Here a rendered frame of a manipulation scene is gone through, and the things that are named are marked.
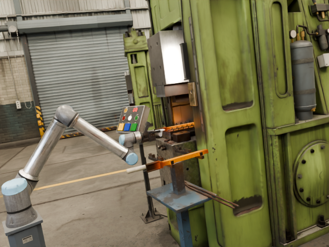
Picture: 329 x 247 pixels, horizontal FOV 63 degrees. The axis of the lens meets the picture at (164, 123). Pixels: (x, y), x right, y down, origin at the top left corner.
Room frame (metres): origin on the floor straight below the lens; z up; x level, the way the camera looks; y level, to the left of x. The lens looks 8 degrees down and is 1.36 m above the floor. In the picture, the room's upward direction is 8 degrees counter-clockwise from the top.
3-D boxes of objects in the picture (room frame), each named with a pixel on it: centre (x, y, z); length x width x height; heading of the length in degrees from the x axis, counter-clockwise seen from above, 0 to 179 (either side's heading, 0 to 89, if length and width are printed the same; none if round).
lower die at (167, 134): (2.31, -0.20, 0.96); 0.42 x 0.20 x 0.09; 111
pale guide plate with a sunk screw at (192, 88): (1.99, -0.23, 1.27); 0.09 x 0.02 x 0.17; 21
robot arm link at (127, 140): (2.09, 0.31, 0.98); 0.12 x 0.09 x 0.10; 111
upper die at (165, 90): (2.31, -0.20, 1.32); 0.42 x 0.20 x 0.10; 111
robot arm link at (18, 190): (1.74, 1.04, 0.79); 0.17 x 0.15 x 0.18; 14
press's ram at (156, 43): (2.27, -0.21, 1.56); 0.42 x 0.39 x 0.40; 111
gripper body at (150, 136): (2.15, 0.15, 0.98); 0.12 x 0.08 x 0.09; 111
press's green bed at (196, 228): (2.26, -0.23, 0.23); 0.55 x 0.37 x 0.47; 111
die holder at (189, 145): (2.26, -0.23, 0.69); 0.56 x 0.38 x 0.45; 111
